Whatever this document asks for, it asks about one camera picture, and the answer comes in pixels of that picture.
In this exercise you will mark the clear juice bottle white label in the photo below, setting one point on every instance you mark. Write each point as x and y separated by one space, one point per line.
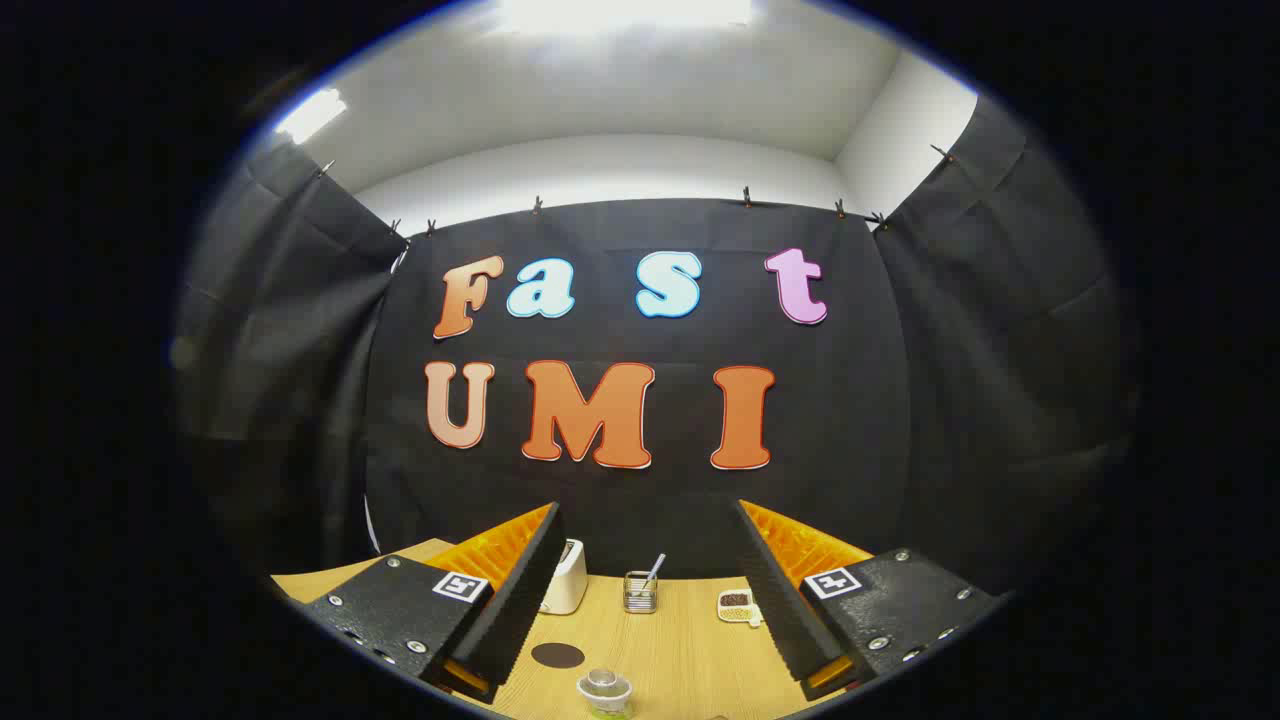
605 692

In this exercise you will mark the large ceiling light panel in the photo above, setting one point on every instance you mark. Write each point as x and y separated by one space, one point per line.
620 15

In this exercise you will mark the white divided condiment dish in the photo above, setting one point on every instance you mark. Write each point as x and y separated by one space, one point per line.
738 606

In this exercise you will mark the silver spoon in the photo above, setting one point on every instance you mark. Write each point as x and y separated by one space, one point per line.
655 567

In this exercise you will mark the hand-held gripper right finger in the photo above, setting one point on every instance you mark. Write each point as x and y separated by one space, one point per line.
775 600

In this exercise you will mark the dark brown round coaster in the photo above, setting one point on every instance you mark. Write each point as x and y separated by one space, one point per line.
557 655

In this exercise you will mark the small ceiling light panel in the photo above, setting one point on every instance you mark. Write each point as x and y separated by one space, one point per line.
310 115

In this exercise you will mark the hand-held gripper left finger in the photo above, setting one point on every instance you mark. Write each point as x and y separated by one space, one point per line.
520 600

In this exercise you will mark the white toaster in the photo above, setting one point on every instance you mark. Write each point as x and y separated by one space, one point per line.
567 592

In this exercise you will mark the wooden table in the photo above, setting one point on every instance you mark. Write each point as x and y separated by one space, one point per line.
680 660

